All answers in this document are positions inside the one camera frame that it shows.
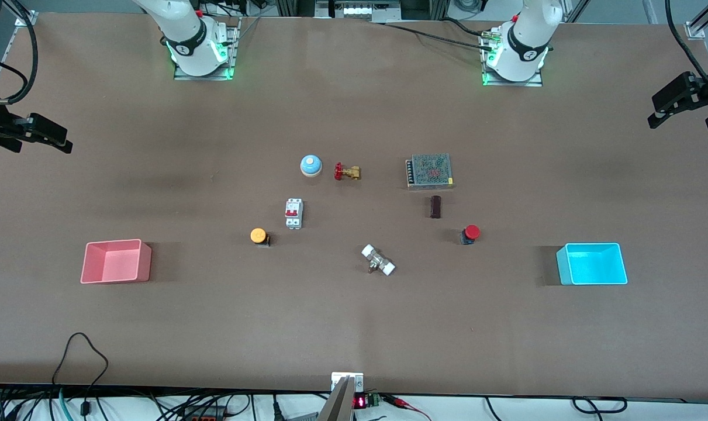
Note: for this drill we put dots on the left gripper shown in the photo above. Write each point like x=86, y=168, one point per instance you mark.
x=706, y=94

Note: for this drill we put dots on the yellow push button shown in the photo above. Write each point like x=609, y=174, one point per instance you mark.
x=258, y=235

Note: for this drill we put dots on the red push button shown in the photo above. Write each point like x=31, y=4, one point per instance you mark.
x=472, y=233

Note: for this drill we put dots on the pink plastic box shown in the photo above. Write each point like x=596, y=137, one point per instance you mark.
x=117, y=262

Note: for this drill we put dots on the cyan plastic box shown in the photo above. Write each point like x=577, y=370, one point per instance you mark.
x=592, y=264

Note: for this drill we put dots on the metal mesh power supply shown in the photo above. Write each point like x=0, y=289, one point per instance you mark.
x=430, y=170

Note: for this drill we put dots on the white circuit breaker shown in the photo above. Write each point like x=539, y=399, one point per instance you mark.
x=294, y=213

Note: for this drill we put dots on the dark brown block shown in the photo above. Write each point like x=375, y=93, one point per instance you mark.
x=435, y=207

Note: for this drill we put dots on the blue round bell button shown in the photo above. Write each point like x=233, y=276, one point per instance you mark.
x=311, y=165

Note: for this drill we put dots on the metal fitting white ends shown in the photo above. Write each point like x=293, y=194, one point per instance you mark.
x=378, y=259

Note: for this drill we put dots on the red LED display module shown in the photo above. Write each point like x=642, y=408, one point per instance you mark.
x=365, y=401

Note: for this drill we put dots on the metal corner bracket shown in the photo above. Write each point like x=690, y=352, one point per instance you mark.
x=696, y=30
x=26, y=19

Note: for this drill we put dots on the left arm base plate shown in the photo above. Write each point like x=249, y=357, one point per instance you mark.
x=538, y=79

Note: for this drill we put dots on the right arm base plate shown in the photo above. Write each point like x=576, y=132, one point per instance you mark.
x=228, y=58

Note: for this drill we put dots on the aluminium frame rack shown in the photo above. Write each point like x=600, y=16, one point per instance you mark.
x=359, y=10

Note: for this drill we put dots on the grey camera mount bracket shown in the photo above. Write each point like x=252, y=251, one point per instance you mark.
x=343, y=397

